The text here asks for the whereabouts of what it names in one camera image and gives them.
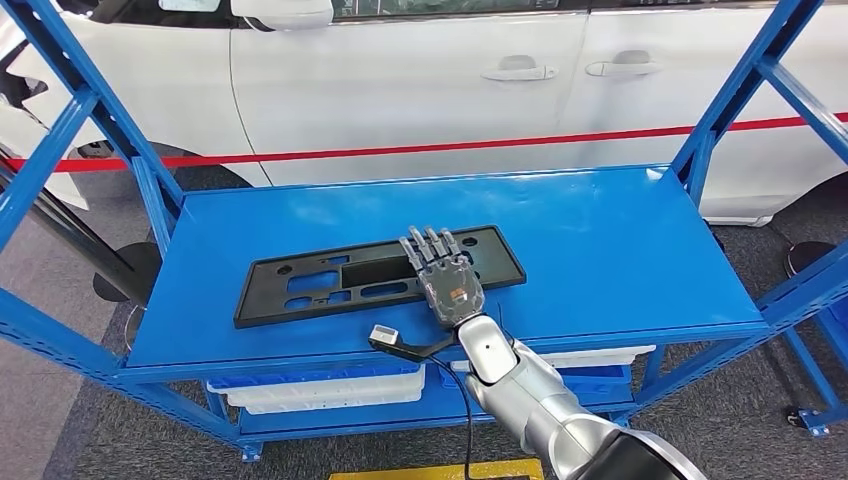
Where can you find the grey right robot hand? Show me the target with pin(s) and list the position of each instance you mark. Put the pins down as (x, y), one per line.
(457, 291)

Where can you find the black plastic panel part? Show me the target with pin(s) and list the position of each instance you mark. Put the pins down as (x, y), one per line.
(262, 301)

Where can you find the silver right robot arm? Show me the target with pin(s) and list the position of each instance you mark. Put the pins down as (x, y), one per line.
(536, 404)

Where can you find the blue metal shelf rack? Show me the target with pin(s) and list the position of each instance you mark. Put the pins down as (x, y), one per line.
(815, 422)
(596, 252)

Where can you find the red barrier belt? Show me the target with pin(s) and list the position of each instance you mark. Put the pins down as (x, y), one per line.
(464, 145)

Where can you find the white plastic bin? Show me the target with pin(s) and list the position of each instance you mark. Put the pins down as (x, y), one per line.
(318, 395)
(596, 354)
(590, 364)
(318, 409)

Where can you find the blue plastic bin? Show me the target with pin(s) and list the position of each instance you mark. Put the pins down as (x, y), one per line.
(596, 387)
(285, 382)

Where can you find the white car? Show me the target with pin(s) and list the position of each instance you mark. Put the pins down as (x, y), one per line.
(397, 86)

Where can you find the dark stanchion base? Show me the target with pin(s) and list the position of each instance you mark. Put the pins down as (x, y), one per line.
(809, 258)

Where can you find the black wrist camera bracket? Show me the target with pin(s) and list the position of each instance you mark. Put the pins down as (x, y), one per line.
(417, 353)

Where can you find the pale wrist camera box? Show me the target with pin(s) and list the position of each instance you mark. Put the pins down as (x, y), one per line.
(384, 335)

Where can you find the black stanchion post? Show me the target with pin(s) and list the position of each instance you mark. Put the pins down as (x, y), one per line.
(132, 265)

